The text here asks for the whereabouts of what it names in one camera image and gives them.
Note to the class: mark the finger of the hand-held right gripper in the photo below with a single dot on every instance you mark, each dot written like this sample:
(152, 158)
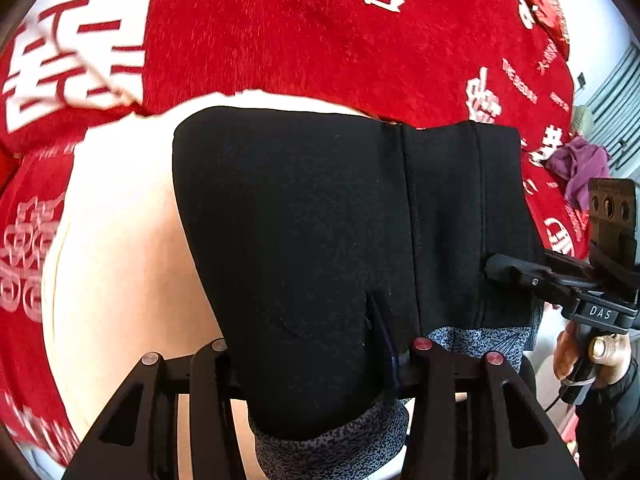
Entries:
(515, 270)

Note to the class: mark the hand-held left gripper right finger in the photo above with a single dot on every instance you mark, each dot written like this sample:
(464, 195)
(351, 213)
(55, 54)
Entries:
(398, 367)

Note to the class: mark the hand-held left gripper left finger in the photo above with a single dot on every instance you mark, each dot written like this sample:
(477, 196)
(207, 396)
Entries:
(210, 377)

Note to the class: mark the black pants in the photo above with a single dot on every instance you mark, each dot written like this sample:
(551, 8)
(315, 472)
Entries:
(320, 240)

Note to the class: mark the person's right forearm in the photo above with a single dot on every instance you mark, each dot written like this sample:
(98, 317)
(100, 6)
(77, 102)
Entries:
(612, 425)

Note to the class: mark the person's right hand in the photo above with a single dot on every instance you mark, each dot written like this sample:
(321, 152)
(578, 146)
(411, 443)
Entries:
(611, 356)

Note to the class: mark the purple cloth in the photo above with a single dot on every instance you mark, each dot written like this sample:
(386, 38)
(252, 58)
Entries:
(580, 165)

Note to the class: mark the cream white cloth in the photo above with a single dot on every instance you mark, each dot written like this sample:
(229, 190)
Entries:
(125, 270)

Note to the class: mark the grey slatted blind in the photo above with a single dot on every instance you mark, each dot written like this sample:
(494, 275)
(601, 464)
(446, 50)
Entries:
(620, 92)

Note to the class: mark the red embroidered pillow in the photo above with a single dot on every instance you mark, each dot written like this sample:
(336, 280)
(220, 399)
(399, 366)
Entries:
(545, 2)

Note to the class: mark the red plush printed blanket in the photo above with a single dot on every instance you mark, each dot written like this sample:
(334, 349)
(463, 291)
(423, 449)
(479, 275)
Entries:
(275, 35)

